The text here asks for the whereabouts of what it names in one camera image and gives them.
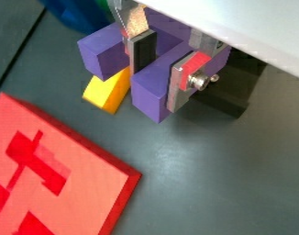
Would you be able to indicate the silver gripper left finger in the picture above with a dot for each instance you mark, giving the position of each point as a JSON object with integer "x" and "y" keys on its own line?
{"x": 139, "y": 38}

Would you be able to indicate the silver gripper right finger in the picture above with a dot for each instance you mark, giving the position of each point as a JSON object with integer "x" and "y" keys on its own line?
{"x": 195, "y": 70}

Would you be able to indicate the purple U-shaped block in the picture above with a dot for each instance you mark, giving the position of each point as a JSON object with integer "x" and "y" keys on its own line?
{"x": 104, "y": 58}

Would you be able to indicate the black angle fixture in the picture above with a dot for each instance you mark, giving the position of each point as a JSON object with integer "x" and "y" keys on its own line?
{"x": 228, "y": 94}

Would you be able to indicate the red puzzle board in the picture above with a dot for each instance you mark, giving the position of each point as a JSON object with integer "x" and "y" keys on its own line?
{"x": 63, "y": 186}

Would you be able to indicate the green zigzag block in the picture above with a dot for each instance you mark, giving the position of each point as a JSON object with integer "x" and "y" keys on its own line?
{"x": 103, "y": 5}

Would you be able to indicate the blue U-shaped block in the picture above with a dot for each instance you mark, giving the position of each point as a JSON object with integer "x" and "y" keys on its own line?
{"x": 79, "y": 14}

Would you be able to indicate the yellow long bar block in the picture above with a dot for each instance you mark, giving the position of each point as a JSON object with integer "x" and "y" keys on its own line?
{"x": 106, "y": 94}

